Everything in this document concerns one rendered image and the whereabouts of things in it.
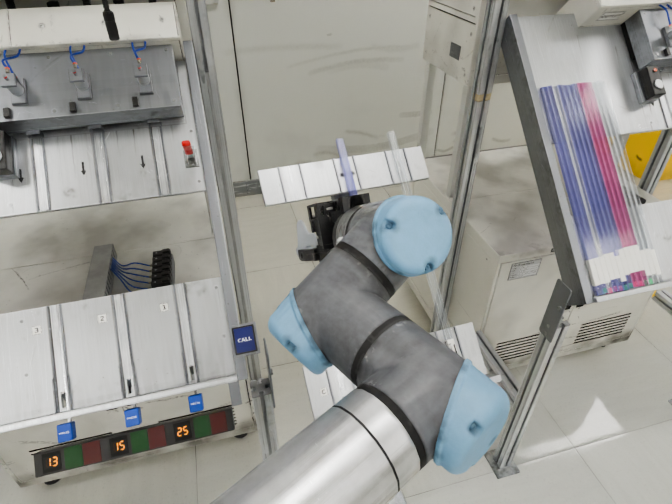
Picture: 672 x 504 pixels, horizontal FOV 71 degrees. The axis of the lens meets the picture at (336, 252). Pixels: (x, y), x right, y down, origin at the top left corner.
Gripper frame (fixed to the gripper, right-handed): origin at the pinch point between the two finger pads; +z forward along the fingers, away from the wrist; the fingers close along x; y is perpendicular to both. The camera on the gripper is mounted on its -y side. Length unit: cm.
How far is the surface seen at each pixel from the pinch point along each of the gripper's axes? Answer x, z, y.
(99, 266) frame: 44, 63, 3
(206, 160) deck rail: 14.0, 25.3, 20.6
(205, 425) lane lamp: 23.9, 16.0, -29.0
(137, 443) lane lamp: 35.9, 16.8, -29.0
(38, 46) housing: 40, 26, 45
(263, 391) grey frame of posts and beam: 11.9, 21.4, -27.6
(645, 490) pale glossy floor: -96, 34, -94
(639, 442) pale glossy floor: -107, 45, -86
